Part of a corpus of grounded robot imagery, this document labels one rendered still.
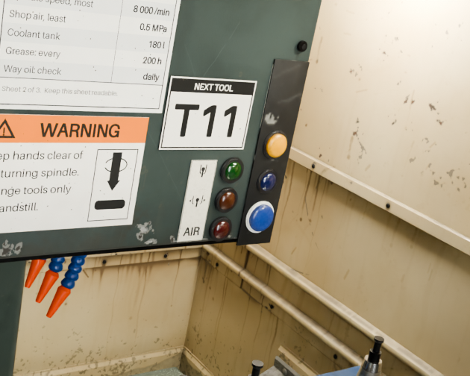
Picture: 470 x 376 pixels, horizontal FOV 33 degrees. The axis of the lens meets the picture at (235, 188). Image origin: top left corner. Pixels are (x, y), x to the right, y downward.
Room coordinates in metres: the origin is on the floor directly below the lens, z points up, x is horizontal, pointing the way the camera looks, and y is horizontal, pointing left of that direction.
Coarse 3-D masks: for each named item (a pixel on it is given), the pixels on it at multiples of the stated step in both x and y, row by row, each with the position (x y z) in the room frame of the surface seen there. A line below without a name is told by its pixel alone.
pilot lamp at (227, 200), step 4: (228, 192) 0.77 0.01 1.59; (232, 192) 0.77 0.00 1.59; (224, 196) 0.76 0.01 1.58; (228, 196) 0.76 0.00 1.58; (232, 196) 0.77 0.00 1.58; (220, 200) 0.76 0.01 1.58; (224, 200) 0.76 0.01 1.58; (228, 200) 0.76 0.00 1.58; (232, 200) 0.77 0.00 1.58; (220, 204) 0.76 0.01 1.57; (224, 204) 0.76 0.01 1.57; (228, 204) 0.76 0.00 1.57; (232, 204) 0.77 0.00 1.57; (224, 208) 0.76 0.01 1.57; (228, 208) 0.77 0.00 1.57
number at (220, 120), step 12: (204, 108) 0.74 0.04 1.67; (216, 108) 0.75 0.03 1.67; (228, 108) 0.76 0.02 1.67; (240, 108) 0.77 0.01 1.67; (204, 120) 0.74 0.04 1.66; (216, 120) 0.75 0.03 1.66; (228, 120) 0.76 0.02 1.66; (240, 120) 0.77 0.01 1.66; (204, 132) 0.74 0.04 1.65; (216, 132) 0.75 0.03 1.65; (228, 132) 0.76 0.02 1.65; (240, 132) 0.77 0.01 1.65
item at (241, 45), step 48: (192, 0) 0.72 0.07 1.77; (240, 0) 0.75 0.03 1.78; (288, 0) 0.79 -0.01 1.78; (192, 48) 0.73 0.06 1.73; (240, 48) 0.76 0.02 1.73; (288, 48) 0.79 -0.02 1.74; (144, 192) 0.71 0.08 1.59; (240, 192) 0.78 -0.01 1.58; (0, 240) 0.63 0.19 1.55; (48, 240) 0.65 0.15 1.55; (96, 240) 0.68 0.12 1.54; (144, 240) 0.72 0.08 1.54
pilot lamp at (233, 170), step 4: (232, 164) 0.76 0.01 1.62; (236, 164) 0.77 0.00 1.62; (228, 168) 0.76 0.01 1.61; (232, 168) 0.76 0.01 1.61; (236, 168) 0.77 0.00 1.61; (240, 168) 0.77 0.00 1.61; (228, 172) 0.76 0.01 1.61; (232, 172) 0.76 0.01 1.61; (236, 172) 0.77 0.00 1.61; (240, 172) 0.77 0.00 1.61; (228, 176) 0.76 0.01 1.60; (232, 176) 0.76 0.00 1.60; (236, 176) 0.77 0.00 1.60; (232, 180) 0.77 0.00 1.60
